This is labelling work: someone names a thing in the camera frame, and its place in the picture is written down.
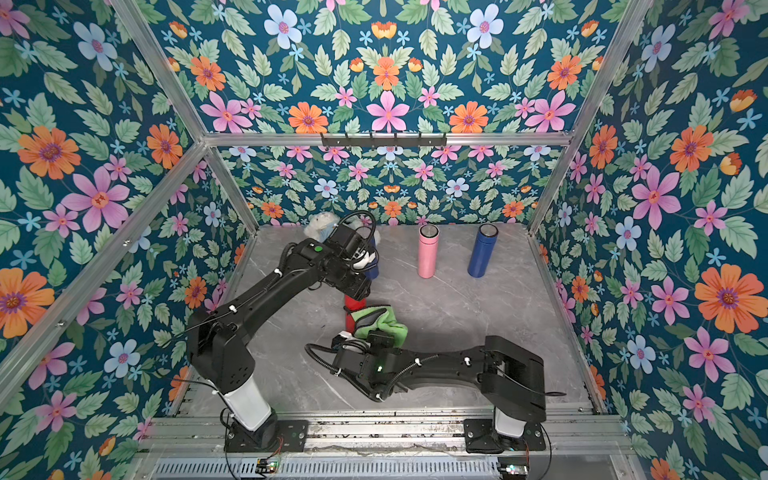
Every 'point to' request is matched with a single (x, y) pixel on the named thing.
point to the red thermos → (351, 305)
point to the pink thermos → (428, 236)
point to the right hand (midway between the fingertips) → (386, 323)
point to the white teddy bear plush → (321, 225)
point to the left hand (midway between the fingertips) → (366, 285)
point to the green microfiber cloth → (380, 317)
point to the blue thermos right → (482, 250)
